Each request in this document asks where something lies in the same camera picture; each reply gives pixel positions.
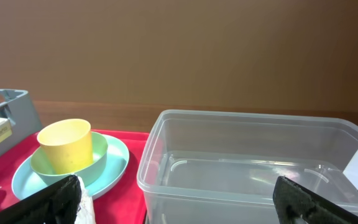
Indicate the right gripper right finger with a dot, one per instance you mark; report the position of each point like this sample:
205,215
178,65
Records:
296,204

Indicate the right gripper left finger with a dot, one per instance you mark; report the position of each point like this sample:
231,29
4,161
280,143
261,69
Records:
57,203

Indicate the grey dishwasher rack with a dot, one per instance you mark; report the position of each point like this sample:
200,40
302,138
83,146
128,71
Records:
19,109

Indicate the crumpled white tissue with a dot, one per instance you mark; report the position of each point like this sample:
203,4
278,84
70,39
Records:
85,212

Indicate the light blue plate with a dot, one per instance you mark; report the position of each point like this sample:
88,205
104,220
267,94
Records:
26,182

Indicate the green bowl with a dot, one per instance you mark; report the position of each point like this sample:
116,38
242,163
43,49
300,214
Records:
43,168

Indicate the yellow plastic cup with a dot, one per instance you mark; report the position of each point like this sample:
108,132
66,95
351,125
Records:
67,145

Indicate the red plastic tray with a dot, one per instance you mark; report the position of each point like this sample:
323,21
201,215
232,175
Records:
124,203

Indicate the clear plastic bin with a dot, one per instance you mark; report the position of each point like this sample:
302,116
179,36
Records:
221,167

